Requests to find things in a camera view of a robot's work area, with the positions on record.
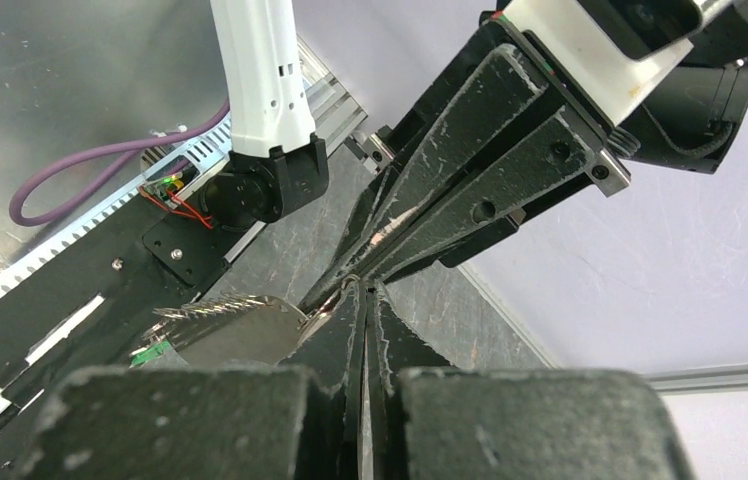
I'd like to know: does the aluminium corner frame post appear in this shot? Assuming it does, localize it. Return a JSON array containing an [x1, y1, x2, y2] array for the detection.
[[645, 364, 748, 395]]

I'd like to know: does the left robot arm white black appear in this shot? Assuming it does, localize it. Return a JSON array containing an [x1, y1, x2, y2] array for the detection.
[[206, 1, 631, 310]]

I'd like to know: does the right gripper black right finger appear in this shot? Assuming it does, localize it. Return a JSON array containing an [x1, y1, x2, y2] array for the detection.
[[367, 285, 453, 479]]

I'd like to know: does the white toothed cable duct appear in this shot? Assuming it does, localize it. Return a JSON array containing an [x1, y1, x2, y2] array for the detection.
[[0, 115, 231, 299]]

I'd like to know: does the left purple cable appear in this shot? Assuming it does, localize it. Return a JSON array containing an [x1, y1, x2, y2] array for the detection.
[[8, 99, 233, 229]]

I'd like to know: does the green capped key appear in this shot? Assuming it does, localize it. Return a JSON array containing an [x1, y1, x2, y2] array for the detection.
[[130, 340, 172, 368]]

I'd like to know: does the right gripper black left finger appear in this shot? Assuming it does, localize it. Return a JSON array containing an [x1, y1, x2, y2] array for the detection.
[[282, 284, 367, 479]]

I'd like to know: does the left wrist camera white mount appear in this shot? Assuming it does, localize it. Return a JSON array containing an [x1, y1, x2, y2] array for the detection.
[[502, 1, 732, 126]]

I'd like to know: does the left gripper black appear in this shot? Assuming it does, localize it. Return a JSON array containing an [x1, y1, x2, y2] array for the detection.
[[301, 13, 611, 310]]

